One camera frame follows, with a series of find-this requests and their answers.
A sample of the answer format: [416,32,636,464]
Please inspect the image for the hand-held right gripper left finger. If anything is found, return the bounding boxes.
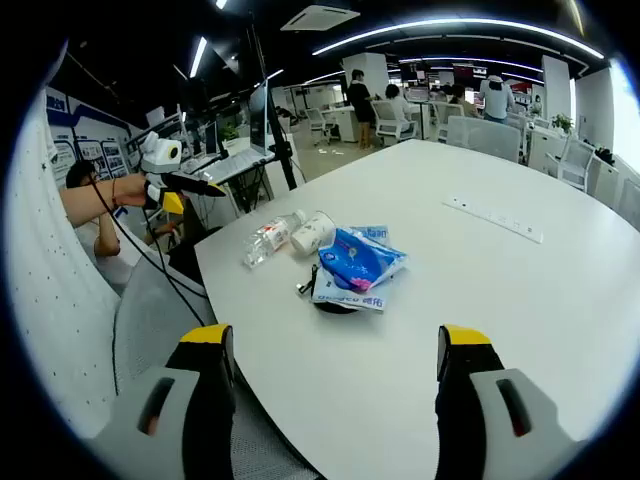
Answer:
[92,323,236,480]

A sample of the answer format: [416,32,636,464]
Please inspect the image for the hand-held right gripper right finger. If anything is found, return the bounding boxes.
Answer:
[434,323,589,480]

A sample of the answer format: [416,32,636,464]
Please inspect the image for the clear plastic water bottle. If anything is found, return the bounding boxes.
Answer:
[243,209,307,270]

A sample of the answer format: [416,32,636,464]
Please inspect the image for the white paper cup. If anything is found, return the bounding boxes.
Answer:
[290,210,337,257]

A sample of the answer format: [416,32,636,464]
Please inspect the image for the blue wet wipes packet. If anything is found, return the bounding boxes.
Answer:
[310,224,396,312]

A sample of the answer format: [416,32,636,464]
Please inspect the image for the blue tissue packet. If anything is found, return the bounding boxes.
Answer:
[318,228,409,292]

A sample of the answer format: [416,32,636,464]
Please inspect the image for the person's left hand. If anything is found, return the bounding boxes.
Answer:
[117,173,150,207]

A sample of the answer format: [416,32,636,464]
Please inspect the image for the computer monitor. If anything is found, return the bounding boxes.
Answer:
[248,82,274,156]
[203,119,221,157]

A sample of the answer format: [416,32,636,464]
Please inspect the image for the grey mesh office chair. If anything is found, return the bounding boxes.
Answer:
[112,249,321,480]

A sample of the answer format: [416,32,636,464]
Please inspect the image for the black tripod stand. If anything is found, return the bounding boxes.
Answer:
[247,14,299,191]

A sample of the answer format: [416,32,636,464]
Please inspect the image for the white table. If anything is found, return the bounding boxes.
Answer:
[193,138,640,480]

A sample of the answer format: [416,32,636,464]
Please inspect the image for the ceiling light strip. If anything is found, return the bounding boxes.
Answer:
[188,35,209,80]

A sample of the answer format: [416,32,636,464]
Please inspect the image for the white office chair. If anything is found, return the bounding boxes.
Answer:
[304,107,341,147]
[446,115,522,164]
[370,99,419,147]
[544,135,596,194]

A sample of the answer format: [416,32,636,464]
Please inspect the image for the person's white dotted shirt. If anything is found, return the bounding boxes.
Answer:
[9,44,124,441]

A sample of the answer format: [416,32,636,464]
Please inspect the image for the white power strip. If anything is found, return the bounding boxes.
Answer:
[442,195,545,245]

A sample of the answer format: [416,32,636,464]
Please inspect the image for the ceiling air conditioner unit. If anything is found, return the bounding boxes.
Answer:
[279,4,361,32]

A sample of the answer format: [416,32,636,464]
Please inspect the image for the long curved ceiling light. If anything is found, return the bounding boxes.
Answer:
[312,18,606,60]

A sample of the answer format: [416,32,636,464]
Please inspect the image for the blue white wall posters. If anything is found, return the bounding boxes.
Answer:
[47,87,144,189]

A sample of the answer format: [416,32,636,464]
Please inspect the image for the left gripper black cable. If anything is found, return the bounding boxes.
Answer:
[89,179,206,326]

